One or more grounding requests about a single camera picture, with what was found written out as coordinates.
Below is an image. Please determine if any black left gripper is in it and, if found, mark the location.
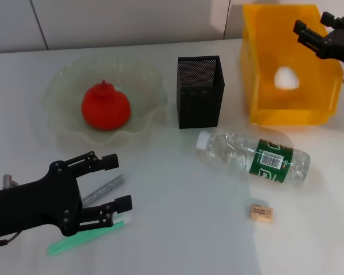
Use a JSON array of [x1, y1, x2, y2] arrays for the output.
[[0, 151, 120, 238]]

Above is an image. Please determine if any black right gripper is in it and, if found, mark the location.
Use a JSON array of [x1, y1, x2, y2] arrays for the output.
[[292, 11, 344, 69]]

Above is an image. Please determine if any red-orange fruit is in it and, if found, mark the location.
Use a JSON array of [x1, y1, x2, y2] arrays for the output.
[[81, 80, 132, 131]]

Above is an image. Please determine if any white paper ball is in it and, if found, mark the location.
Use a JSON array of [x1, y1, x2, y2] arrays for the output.
[[274, 66, 302, 91]]

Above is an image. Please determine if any clear water bottle green label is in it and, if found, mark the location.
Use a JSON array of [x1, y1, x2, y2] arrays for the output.
[[195, 130, 312, 187]]

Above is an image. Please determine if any grey glitter marker pen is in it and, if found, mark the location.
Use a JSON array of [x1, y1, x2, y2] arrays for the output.
[[82, 174, 124, 206]]

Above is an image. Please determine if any green pen white clip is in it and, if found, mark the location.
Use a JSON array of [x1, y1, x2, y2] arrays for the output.
[[47, 216, 132, 257]]

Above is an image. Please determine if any pale green glass fruit plate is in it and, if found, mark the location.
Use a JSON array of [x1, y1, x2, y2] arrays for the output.
[[42, 56, 169, 146]]

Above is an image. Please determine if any black mesh pen holder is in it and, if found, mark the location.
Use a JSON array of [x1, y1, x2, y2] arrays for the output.
[[176, 55, 226, 129]]

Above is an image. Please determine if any tan eraser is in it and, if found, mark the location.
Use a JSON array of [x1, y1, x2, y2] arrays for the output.
[[249, 203, 275, 223]]

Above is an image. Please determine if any yellow plastic bin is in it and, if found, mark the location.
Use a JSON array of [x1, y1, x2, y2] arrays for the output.
[[240, 3, 344, 127]]

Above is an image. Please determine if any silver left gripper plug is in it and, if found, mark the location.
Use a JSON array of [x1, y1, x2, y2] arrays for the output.
[[2, 174, 18, 188]]

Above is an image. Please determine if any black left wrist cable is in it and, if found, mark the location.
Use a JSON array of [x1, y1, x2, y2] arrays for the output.
[[0, 231, 22, 249]]

